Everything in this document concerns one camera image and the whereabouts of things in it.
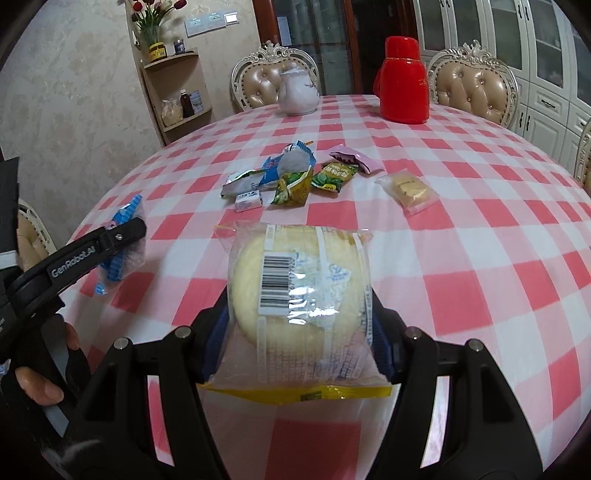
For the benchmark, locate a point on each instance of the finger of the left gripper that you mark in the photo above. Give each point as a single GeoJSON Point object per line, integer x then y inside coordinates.
{"type": "Point", "coordinates": [66, 266]}

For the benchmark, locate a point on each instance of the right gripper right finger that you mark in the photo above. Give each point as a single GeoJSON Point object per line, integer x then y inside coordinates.
{"type": "Point", "coordinates": [487, 435]}

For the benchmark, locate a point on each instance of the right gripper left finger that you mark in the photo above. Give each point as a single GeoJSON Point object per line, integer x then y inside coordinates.
{"type": "Point", "coordinates": [110, 434]}

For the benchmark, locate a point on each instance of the dark cake blue packet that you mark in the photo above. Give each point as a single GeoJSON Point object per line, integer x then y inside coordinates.
{"type": "Point", "coordinates": [131, 256]}

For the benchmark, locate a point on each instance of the small white candy block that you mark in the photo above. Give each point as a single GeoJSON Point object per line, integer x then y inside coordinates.
{"type": "Point", "coordinates": [248, 201]}

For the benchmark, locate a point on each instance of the pale round bread packet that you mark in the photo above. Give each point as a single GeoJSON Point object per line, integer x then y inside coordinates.
{"type": "Point", "coordinates": [297, 320]}

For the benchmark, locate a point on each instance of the clear biscuit packet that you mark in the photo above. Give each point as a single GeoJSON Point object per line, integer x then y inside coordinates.
{"type": "Point", "coordinates": [409, 191]}

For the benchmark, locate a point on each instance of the small blue snack packet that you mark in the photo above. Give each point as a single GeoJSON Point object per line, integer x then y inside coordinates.
{"type": "Point", "coordinates": [295, 158]}

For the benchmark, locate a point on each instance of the green candy packet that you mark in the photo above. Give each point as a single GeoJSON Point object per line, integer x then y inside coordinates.
{"type": "Point", "coordinates": [293, 189]}
{"type": "Point", "coordinates": [333, 176]}

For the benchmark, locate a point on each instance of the person left hand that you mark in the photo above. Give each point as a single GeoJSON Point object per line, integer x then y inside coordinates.
{"type": "Point", "coordinates": [38, 388]}

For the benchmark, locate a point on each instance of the left beige tufted chair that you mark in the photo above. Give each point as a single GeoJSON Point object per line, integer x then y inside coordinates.
{"type": "Point", "coordinates": [34, 242]}

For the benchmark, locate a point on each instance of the bagged food on shelf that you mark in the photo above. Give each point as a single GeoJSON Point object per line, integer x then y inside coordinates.
{"type": "Point", "coordinates": [171, 112]}

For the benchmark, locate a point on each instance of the red white checkered tablecloth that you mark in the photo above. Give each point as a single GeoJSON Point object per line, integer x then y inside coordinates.
{"type": "Point", "coordinates": [502, 256]}

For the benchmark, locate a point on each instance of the dark bottle on shelf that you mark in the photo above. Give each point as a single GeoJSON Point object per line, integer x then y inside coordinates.
{"type": "Point", "coordinates": [186, 105]}

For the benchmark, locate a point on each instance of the wooden corner shelf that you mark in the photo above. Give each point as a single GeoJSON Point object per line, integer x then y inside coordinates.
{"type": "Point", "coordinates": [163, 80]}

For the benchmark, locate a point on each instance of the small blue box on shelf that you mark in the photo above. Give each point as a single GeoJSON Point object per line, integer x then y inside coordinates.
{"type": "Point", "coordinates": [196, 102]}

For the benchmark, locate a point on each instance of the yellow jar on shelf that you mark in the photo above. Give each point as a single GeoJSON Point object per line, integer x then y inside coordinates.
{"type": "Point", "coordinates": [157, 51]}

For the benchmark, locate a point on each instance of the red flower bouquet vase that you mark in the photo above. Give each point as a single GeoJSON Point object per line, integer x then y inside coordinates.
{"type": "Point", "coordinates": [147, 15]}

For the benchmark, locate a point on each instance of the far beige tufted chair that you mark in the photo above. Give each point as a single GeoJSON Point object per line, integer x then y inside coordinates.
{"type": "Point", "coordinates": [255, 80]}

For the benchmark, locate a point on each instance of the near-right beige tufted chair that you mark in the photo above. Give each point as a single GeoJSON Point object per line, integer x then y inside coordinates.
{"type": "Point", "coordinates": [582, 174]}

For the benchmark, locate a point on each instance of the white ceramic teapot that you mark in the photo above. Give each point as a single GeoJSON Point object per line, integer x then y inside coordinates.
{"type": "Point", "coordinates": [298, 94]}

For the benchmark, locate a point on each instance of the pink snack packet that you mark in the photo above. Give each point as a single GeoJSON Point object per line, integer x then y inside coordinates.
{"type": "Point", "coordinates": [368, 166]}

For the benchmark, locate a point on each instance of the right beige tufted chair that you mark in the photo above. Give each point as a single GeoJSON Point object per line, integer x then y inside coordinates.
{"type": "Point", "coordinates": [471, 79]}

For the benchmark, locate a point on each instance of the red thermos jug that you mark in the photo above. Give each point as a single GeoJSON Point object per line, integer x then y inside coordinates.
{"type": "Point", "coordinates": [401, 83]}

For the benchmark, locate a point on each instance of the dark wooden glass door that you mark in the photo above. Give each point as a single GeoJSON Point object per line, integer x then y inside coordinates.
{"type": "Point", "coordinates": [346, 38]}

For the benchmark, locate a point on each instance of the white glass-door cabinet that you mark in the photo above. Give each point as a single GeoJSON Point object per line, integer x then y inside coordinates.
{"type": "Point", "coordinates": [543, 49]}

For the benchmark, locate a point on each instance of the wall switch panel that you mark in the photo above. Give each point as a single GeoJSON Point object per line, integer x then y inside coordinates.
{"type": "Point", "coordinates": [210, 22]}

